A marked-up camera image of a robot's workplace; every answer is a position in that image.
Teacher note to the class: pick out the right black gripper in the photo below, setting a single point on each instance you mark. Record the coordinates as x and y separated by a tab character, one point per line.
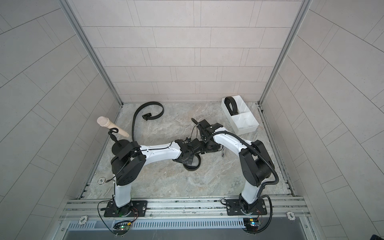
214	149

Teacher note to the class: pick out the black belt with silver buckle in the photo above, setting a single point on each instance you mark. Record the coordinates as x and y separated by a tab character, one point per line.
193	163

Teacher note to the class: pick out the long black belt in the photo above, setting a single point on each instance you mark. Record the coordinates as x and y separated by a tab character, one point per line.
231	106

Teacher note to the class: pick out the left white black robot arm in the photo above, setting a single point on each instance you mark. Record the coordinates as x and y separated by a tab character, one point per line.
129	161

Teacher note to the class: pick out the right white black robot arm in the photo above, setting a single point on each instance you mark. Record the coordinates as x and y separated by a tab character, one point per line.
257	167

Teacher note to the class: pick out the white compartment storage box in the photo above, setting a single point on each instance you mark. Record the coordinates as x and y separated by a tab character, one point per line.
244	122

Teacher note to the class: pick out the black stand with beige roll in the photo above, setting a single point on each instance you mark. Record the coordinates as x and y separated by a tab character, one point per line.
113	130

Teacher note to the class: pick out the floor white round sticker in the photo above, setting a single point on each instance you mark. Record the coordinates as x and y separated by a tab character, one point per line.
101	180

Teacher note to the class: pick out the right green circuit board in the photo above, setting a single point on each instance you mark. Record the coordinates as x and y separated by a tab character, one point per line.
251	225

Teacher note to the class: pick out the green circuit board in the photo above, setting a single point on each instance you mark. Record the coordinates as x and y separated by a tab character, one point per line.
251	225
121	228

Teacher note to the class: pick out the left green circuit board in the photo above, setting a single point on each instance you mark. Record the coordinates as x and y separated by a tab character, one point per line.
121	228

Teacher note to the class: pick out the right white round sticker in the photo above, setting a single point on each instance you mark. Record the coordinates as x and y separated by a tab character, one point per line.
291	216

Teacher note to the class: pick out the left white round sticker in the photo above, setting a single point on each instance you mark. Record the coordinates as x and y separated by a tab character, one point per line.
83	220

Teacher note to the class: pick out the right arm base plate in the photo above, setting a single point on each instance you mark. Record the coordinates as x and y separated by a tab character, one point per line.
239	207

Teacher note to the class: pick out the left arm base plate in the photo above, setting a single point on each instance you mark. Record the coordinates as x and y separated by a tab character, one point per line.
132	209

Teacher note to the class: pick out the aluminium front rail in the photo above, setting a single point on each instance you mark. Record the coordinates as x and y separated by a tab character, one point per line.
172	208

